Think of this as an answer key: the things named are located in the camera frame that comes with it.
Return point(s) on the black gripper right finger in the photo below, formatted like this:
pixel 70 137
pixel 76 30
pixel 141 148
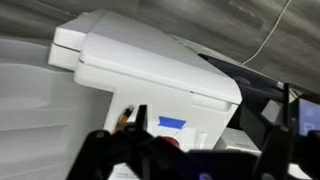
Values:
pixel 275 150

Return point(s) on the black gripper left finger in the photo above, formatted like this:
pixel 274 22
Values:
pixel 100 156

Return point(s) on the orange and black pen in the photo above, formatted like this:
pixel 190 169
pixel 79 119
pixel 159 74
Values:
pixel 126 116

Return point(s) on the small white box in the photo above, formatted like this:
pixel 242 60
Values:
pixel 238 141

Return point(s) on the black monitor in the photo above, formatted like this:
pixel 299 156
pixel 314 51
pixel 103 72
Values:
pixel 308 116

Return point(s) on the black equipment housing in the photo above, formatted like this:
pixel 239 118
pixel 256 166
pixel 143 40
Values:
pixel 253 86

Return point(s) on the white moulded plastic bin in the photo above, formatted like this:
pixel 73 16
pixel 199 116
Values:
pixel 40 116

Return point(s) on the white printer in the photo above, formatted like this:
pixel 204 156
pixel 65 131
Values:
pixel 150 66

